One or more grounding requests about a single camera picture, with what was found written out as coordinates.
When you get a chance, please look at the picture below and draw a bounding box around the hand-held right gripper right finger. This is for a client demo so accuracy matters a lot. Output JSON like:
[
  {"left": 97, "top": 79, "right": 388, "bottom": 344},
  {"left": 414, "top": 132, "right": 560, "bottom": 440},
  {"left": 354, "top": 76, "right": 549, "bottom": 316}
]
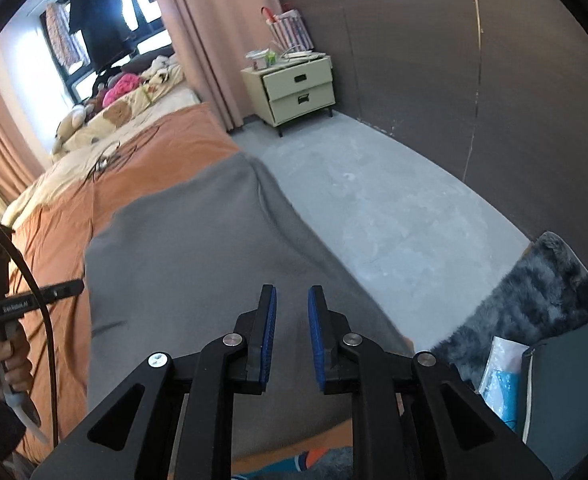
[{"left": 307, "top": 284, "right": 555, "bottom": 480}]

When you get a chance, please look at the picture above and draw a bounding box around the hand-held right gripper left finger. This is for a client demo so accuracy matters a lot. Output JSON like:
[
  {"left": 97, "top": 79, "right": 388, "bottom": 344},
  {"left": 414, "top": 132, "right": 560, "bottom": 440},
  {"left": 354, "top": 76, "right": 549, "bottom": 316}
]
[{"left": 31, "top": 284, "right": 278, "bottom": 480}]

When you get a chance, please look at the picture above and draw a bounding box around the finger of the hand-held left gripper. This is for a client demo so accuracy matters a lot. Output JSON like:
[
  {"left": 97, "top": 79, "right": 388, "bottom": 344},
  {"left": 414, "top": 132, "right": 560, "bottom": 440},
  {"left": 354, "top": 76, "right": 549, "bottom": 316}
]
[{"left": 39, "top": 280, "right": 85, "bottom": 306}]

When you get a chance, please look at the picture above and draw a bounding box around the grey t-shirt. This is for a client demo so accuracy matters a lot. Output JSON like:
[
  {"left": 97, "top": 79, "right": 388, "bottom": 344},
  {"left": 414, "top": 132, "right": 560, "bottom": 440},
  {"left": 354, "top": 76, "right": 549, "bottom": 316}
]
[{"left": 83, "top": 152, "right": 415, "bottom": 461}]

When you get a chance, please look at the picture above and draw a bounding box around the orange duvet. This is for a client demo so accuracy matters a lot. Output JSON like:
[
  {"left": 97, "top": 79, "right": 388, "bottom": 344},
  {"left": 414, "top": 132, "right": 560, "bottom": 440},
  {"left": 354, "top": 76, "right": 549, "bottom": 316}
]
[{"left": 11, "top": 102, "right": 355, "bottom": 461}]

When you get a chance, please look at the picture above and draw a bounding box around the white curved tube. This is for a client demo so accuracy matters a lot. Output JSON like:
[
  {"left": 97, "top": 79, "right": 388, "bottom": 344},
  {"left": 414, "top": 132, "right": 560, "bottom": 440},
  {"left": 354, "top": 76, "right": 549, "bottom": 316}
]
[{"left": 0, "top": 362, "right": 51, "bottom": 445}]

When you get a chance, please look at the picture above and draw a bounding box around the cream blanket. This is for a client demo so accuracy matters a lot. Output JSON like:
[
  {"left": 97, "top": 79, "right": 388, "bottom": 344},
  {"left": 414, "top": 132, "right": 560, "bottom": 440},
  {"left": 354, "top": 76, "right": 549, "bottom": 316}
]
[{"left": 1, "top": 85, "right": 205, "bottom": 226}]

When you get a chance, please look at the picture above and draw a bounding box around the beige plush bear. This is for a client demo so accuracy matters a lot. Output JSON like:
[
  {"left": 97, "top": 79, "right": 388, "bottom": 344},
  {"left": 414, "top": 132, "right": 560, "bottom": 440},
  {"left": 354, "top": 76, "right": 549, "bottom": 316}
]
[{"left": 51, "top": 105, "right": 87, "bottom": 153}]

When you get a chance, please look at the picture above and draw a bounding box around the bear print bedding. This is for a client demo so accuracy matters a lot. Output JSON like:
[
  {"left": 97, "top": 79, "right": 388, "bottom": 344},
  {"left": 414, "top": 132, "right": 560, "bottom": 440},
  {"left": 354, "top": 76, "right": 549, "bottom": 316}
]
[{"left": 51, "top": 67, "right": 197, "bottom": 153}]

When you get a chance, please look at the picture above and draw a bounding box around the clear plastic packet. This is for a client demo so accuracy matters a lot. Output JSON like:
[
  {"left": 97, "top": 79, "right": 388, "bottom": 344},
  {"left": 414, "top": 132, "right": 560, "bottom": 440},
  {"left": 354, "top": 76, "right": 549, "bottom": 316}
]
[{"left": 476, "top": 336, "right": 530, "bottom": 433}]

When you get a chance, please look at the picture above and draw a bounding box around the pink plush toy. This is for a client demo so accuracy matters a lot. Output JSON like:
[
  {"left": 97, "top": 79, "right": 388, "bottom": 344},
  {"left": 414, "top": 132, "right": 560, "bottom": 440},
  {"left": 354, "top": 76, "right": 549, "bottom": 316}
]
[{"left": 101, "top": 74, "right": 142, "bottom": 108}]

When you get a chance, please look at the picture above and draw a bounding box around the grey fluffy rug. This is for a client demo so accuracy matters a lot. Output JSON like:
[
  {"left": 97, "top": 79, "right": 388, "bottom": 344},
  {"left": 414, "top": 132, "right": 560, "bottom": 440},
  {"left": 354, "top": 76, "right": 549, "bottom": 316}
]
[{"left": 431, "top": 231, "right": 588, "bottom": 401}]

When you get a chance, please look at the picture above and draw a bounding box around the black and white plush toy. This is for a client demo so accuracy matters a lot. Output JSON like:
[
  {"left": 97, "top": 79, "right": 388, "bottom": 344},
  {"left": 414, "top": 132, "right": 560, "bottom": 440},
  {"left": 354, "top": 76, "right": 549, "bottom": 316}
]
[{"left": 141, "top": 55, "right": 185, "bottom": 86}]

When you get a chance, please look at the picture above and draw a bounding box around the cream nightstand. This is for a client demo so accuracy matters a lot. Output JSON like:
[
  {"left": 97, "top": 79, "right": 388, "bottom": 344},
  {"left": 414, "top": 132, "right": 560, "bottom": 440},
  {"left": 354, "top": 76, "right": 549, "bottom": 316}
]
[{"left": 240, "top": 52, "right": 336, "bottom": 138}]

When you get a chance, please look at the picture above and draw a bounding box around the hanging floral garment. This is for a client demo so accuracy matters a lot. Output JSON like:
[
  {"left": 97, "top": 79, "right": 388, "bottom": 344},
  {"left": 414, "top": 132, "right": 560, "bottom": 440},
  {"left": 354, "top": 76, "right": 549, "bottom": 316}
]
[{"left": 44, "top": 2, "right": 86, "bottom": 66}]

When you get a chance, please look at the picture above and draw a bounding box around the hanging black coat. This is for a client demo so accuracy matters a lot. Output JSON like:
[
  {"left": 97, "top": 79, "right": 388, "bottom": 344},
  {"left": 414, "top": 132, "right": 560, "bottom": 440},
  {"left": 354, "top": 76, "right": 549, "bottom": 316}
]
[{"left": 68, "top": 0, "right": 137, "bottom": 71}]

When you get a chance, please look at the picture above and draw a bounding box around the small plastic container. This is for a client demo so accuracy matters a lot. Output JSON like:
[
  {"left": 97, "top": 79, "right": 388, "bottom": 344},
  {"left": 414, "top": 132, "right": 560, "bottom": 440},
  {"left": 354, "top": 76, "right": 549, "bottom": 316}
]
[{"left": 246, "top": 49, "right": 281, "bottom": 72}]

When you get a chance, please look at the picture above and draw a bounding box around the striped gift bag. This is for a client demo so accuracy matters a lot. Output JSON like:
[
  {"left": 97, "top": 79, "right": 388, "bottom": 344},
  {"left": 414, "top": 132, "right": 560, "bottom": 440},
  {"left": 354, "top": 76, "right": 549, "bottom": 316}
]
[{"left": 260, "top": 5, "right": 315, "bottom": 53}]

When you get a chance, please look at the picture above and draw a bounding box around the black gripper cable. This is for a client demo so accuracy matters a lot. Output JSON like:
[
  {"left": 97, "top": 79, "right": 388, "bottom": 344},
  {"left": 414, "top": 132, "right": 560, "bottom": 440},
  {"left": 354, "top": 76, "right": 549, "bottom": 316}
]
[{"left": 0, "top": 205, "right": 57, "bottom": 446}]

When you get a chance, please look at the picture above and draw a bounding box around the black cable with connector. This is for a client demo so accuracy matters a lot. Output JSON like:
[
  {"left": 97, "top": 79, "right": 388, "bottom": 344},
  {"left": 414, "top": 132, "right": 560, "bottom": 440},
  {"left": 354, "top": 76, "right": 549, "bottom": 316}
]
[{"left": 86, "top": 127, "right": 162, "bottom": 183}]

